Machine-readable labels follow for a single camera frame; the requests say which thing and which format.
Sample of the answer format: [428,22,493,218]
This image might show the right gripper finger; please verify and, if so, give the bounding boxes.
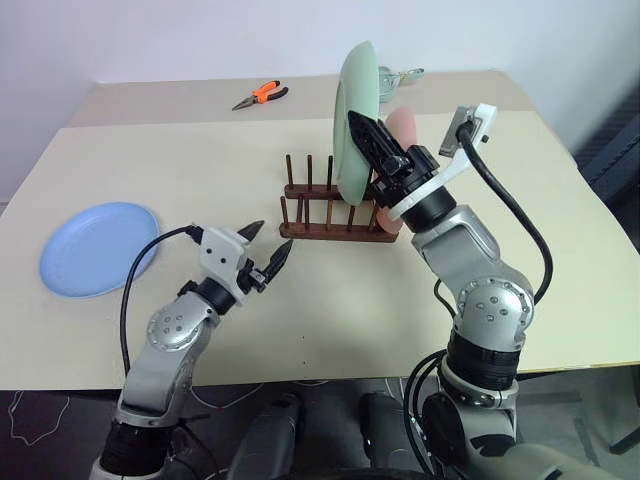
[347,109,409,175]

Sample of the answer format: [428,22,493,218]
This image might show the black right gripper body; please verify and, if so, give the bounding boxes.
[371,144,442,208]

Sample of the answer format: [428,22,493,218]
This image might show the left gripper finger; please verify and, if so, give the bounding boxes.
[259,238,296,286]
[237,219,265,246]

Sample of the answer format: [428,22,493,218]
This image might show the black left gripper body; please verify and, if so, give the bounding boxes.
[238,258,267,295]

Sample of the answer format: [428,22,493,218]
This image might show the green plate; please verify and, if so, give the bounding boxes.
[331,41,382,206]

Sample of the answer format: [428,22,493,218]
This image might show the wooden dish rack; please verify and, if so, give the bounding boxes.
[277,153,402,245]

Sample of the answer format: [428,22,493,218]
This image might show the pink plate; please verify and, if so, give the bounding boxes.
[374,105,420,235]

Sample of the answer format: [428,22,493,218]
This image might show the pale teal object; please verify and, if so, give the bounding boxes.
[378,65,427,105]

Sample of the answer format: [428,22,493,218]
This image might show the blue plate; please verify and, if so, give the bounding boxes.
[39,201,162,300]

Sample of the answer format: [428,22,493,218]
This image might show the dark rounded shape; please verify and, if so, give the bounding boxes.
[358,392,426,480]
[228,392,307,480]

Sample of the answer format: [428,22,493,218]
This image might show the dark ribbed furniture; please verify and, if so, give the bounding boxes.
[573,82,640,211]

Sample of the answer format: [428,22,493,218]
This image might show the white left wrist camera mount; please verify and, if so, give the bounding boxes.
[198,226,252,307]

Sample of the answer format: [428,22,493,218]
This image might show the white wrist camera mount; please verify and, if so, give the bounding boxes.
[198,226,252,307]
[385,102,499,222]

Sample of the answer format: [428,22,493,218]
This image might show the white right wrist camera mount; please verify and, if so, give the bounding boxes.
[385,102,499,222]

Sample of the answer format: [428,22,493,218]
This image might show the orange handled pliers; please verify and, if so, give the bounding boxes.
[230,79,290,113]

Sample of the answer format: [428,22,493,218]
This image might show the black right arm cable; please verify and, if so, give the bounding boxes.
[455,119,554,304]

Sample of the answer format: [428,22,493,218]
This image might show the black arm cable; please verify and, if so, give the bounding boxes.
[118,225,204,374]
[455,119,554,304]

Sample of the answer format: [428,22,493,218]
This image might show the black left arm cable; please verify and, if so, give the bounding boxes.
[118,225,204,374]

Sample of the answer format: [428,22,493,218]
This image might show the thin white cord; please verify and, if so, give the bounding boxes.
[6,388,72,444]

